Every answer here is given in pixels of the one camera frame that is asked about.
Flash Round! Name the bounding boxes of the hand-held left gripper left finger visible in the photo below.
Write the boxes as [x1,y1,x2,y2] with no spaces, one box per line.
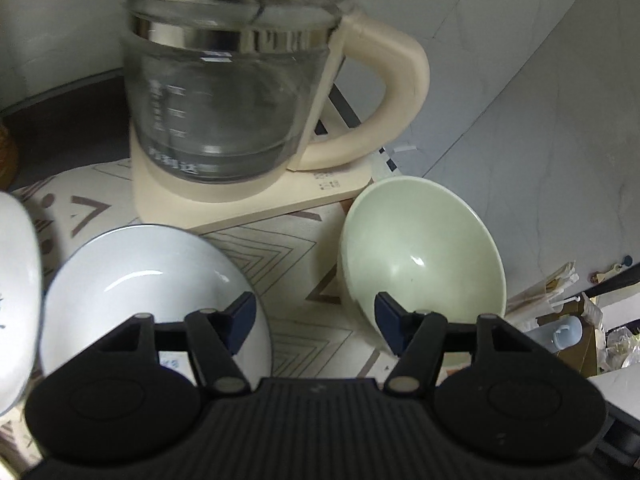
[96,291,259,395]

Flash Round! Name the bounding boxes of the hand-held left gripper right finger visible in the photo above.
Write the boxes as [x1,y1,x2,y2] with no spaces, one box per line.
[374,291,545,394]

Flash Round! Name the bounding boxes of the pale green bowl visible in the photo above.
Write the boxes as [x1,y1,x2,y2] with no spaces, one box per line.
[338,175,507,374]

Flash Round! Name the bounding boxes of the white plate with dark rim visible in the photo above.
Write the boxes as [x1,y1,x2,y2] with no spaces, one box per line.
[38,224,274,389]
[0,190,44,404]

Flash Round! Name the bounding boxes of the patterned tablecloth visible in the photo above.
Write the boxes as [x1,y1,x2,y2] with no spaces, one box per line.
[0,157,403,480]

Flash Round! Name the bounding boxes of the cream kettle base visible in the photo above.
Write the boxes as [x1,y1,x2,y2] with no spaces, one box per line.
[131,154,377,235]

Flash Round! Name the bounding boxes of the paper chopstick packets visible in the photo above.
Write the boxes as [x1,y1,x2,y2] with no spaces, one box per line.
[505,260,582,322]

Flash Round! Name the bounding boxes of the cardboard box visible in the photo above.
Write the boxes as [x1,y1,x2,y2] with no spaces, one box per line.
[536,292,607,377]

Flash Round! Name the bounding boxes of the clear plastic bag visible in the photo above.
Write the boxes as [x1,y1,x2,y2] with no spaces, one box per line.
[604,324,640,372]

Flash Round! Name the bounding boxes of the glass kettle with cream handle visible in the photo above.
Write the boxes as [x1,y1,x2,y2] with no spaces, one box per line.
[113,0,431,200]

